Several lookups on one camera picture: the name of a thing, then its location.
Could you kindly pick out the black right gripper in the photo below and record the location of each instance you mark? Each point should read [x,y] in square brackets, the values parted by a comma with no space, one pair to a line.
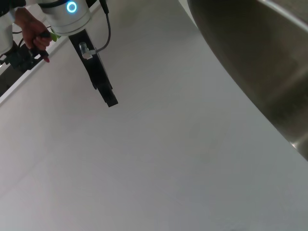
[96,69]

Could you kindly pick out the stainless steel mixing bowl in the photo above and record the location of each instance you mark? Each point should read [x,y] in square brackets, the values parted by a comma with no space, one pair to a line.
[252,53]

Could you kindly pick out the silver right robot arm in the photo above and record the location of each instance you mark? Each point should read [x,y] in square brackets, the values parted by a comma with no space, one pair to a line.
[65,19]

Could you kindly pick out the person's hand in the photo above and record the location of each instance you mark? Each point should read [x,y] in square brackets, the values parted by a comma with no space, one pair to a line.
[30,29]

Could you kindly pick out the black clamp device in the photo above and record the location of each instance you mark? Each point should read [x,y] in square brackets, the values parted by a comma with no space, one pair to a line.
[21,59]

